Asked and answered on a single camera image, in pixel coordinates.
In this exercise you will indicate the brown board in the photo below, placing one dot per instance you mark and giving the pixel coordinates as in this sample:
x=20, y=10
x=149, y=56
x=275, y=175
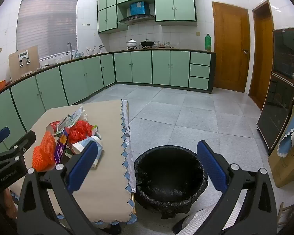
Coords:
x=14, y=66

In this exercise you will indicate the white cooking pot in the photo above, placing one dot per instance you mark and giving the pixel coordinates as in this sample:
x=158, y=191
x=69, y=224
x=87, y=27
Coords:
x=131, y=43

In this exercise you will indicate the cardboard box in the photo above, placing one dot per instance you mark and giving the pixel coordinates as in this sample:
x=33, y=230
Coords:
x=284, y=169

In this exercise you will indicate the black range hood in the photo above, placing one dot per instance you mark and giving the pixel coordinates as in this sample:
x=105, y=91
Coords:
x=137, y=18

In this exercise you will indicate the wooden stool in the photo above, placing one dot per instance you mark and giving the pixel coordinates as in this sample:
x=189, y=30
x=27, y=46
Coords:
x=284, y=209

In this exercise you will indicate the green plastic bottle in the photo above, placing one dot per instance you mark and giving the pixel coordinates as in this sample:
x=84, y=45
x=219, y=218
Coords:
x=208, y=42

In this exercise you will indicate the green upper kitchen cabinets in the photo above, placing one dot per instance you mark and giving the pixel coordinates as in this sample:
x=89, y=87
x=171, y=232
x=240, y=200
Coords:
x=174, y=7

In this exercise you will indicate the purple snack wrapper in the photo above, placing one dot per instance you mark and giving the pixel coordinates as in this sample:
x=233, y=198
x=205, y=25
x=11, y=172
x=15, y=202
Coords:
x=60, y=149

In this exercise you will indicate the green kitchen cabinets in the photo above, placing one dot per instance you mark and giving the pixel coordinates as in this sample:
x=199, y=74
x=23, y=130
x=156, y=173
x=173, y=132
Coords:
x=142, y=66
x=174, y=7

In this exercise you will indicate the blue white milk carton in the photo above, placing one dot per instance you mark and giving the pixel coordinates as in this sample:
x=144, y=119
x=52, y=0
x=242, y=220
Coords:
x=80, y=145

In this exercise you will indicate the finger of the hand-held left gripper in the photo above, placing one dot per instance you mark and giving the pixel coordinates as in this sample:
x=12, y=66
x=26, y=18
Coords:
x=24, y=139
x=0, y=135

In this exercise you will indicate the utensil holder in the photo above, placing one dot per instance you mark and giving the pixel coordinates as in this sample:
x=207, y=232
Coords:
x=90, y=51

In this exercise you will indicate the white plastic bag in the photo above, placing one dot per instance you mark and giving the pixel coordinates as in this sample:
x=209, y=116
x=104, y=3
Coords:
x=84, y=115

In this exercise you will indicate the person's striped clothing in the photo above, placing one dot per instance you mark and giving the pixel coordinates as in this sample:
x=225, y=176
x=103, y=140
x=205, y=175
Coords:
x=201, y=217

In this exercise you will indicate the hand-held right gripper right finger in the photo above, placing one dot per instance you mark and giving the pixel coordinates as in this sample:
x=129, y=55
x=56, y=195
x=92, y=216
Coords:
x=210, y=161

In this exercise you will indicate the black wok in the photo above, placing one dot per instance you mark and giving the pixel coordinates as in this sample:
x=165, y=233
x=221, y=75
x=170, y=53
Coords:
x=147, y=43

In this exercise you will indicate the table with beige cloth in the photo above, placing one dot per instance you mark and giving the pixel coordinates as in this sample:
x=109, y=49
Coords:
x=105, y=117

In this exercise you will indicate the grey window blind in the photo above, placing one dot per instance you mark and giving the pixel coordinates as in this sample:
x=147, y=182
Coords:
x=46, y=27

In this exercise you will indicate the red plastic bag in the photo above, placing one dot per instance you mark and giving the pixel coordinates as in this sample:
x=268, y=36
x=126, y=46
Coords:
x=79, y=129

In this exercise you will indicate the black lined trash bin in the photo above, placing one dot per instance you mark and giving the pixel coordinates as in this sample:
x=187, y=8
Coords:
x=169, y=171

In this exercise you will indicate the blue scalloped cloth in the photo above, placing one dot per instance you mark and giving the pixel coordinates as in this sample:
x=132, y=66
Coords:
x=291, y=137

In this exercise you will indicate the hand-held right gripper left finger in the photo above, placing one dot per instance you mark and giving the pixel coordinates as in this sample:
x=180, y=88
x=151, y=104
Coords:
x=83, y=164

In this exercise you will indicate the person's left forearm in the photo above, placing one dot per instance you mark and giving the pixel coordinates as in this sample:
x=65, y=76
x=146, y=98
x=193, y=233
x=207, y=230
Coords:
x=9, y=203

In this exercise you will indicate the green lower kitchen cabinets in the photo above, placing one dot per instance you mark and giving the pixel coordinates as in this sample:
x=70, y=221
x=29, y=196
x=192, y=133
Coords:
x=142, y=66

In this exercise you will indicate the chrome faucet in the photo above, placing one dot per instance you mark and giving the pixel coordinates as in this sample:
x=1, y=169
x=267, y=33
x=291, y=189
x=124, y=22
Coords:
x=69, y=47

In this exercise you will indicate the small green white packet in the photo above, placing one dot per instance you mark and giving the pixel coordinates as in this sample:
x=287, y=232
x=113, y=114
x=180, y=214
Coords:
x=95, y=131

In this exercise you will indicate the orange foam fruit net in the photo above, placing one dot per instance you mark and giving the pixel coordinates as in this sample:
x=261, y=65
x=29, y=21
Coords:
x=43, y=151

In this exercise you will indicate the red paper cup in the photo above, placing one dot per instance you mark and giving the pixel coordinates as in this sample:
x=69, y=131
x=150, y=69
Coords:
x=53, y=126

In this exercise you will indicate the plain wooden door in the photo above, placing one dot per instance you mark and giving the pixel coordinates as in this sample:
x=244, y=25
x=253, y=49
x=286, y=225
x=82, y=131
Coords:
x=262, y=61

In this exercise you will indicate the blue box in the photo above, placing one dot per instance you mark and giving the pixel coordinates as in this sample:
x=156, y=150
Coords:
x=138, y=8

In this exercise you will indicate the black glass cabinet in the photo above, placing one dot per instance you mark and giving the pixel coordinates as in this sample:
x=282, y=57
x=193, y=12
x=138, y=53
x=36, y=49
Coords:
x=276, y=102

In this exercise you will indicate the clear green wrapper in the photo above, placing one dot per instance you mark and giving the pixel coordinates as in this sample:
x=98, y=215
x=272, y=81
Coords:
x=73, y=116

